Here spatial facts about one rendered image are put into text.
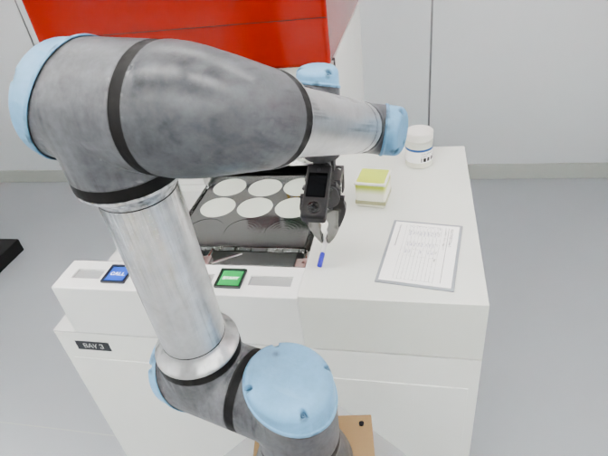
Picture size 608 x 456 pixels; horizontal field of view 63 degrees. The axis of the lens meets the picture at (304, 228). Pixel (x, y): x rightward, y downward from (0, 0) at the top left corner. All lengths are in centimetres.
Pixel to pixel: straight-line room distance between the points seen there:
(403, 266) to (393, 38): 202
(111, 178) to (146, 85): 11
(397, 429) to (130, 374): 65
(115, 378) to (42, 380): 114
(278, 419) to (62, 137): 39
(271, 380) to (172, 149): 35
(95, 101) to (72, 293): 80
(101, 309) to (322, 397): 67
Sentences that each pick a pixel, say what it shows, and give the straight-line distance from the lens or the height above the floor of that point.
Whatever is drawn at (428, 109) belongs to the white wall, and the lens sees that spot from 301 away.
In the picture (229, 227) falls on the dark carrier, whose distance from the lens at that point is 130.
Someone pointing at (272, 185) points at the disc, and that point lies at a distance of 145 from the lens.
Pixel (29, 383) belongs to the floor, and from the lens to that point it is 251.
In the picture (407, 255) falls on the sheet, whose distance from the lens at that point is 103.
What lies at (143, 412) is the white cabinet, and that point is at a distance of 145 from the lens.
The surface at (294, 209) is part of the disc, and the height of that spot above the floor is 90.
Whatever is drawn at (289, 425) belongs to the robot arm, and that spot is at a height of 108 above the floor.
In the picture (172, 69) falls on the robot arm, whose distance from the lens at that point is 40.
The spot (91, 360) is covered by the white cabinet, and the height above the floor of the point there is 72.
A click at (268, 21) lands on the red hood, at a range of 132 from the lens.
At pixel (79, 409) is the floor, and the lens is 229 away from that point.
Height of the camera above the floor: 161
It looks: 35 degrees down
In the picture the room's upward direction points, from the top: 8 degrees counter-clockwise
